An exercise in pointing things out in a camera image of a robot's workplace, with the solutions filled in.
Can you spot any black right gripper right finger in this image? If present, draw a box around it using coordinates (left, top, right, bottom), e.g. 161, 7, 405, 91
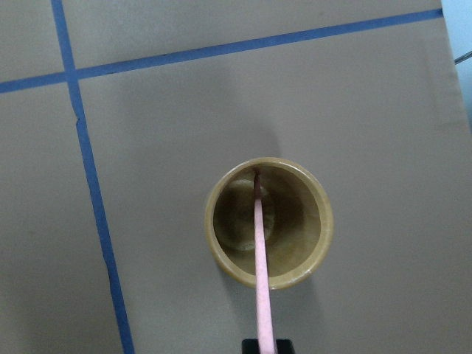
276, 339, 294, 354

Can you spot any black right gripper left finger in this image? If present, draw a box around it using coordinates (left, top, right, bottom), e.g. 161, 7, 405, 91
241, 339, 260, 354

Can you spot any pink chopstick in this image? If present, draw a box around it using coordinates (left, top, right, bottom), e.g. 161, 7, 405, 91
254, 173, 277, 353

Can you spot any yellow bamboo cup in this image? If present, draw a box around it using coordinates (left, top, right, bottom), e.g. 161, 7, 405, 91
204, 157, 334, 290

